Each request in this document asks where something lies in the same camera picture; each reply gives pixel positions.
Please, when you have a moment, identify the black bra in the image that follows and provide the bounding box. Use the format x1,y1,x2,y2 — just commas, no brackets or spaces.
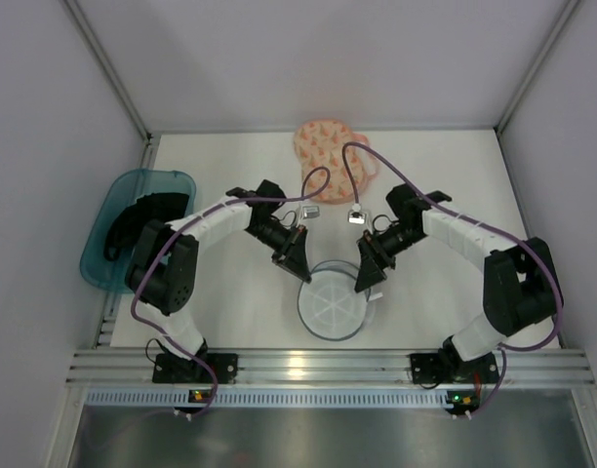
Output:
103,192,189,262

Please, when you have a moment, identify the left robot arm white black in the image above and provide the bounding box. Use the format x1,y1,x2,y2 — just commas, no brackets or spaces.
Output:
126,179,311,364

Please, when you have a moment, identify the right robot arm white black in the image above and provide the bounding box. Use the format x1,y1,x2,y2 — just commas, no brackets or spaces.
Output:
355,184,564,375

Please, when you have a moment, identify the teal plastic bin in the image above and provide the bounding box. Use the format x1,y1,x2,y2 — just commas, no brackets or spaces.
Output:
80,169,196,293

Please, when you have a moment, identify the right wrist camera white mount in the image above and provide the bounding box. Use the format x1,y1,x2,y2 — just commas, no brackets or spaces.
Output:
347,205,370,225

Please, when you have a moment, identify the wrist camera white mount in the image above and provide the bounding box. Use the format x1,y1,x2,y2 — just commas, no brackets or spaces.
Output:
347,205,370,225
298,205,320,220

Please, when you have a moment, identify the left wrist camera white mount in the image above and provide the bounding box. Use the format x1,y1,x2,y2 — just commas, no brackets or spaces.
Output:
298,205,320,220

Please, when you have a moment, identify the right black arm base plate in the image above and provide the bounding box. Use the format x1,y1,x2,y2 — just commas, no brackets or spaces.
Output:
409,352,499,386

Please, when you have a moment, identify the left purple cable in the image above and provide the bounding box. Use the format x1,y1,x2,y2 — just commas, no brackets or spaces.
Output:
132,167,332,418

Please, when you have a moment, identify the purple cable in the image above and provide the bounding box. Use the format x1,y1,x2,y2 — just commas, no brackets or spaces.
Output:
132,167,332,418
341,141,561,415

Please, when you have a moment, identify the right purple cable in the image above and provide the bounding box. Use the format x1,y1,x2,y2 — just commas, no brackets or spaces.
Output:
341,141,561,415

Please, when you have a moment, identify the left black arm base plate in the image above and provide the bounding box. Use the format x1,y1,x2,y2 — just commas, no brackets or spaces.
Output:
151,353,238,384

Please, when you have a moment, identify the white slotted cable duct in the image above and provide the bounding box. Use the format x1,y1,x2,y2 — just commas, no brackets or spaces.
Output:
85,388,475,410

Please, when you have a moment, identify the aluminium mounting rail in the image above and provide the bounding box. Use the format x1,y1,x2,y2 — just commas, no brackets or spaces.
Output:
65,347,595,390

